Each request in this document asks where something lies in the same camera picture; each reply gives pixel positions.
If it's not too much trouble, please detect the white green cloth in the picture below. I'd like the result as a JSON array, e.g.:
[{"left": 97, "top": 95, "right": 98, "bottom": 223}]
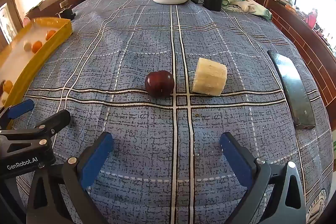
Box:
[{"left": 222, "top": 0, "right": 273, "bottom": 21}]

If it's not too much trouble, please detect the yellow cardboard tray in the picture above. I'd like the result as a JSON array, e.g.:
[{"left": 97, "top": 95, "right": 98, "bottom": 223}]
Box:
[{"left": 0, "top": 17, "right": 73, "bottom": 109}]

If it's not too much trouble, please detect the glass door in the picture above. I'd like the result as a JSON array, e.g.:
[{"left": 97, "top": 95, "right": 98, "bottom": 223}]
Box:
[{"left": 0, "top": 0, "right": 24, "bottom": 56}]

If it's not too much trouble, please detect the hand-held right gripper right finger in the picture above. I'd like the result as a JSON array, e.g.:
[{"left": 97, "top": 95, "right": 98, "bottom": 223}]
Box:
[{"left": 219, "top": 132, "right": 307, "bottom": 224}]

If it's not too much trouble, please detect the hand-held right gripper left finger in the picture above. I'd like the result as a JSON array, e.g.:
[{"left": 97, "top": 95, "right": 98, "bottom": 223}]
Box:
[{"left": 26, "top": 132, "right": 114, "bottom": 224}]

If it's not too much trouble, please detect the small black motor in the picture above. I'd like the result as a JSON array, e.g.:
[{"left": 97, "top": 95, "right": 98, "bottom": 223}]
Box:
[{"left": 56, "top": 0, "right": 76, "bottom": 20}]

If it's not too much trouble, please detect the dark red apple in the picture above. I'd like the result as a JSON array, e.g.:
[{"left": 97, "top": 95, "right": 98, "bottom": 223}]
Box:
[{"left": 144, "top": 70, "right": 175, "bottom": 98}]

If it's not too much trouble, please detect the black smartphone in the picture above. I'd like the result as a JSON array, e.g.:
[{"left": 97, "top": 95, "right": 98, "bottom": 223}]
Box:
[{"left": 267, "top": 50, "right": 316, "bottom": 130}]

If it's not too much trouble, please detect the brown tiled window ledge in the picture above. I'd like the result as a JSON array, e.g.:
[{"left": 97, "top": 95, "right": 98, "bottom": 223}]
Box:
[{"left": 264, "top": 0, "right": 336, "bottom": 109}]

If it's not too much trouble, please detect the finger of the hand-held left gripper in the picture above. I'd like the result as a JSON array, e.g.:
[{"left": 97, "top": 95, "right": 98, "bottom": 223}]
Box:
[
  {"left": 0, "top": 99, "right": 34, "bottom": 131},
  {"left": 0, "top": 109, "right": 71, "bottom": 161}
]

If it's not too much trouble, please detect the large peeled sugarcane chunk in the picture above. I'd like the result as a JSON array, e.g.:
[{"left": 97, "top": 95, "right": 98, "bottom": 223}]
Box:
[{"left": 191, "top": 57, "right": 228, "bottom": 96}]

